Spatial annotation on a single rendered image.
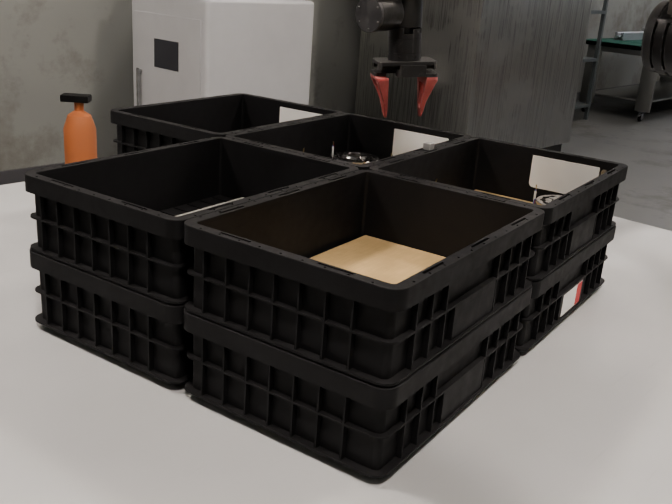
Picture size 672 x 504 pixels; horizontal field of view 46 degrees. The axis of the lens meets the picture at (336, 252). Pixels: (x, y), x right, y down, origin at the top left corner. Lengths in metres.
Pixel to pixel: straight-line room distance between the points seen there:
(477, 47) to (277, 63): 1.24
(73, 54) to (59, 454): 3.90
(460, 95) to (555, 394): 3.95
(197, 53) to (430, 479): 3.38
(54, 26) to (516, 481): 4.04
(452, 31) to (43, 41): 2.33
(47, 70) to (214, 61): 1.01
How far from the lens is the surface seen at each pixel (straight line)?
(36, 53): 4.61
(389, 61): 1.40
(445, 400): 0.97
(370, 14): 1.34
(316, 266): 0.81
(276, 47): 4.35
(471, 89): 4.92
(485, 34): 4.95
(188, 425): 0.97
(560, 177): 1.51
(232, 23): 4.14
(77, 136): 3.75
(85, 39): 4.75
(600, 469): 0.99
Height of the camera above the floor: 1.22
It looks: 20 degrees down
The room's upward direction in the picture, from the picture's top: 4 degrees clockwise
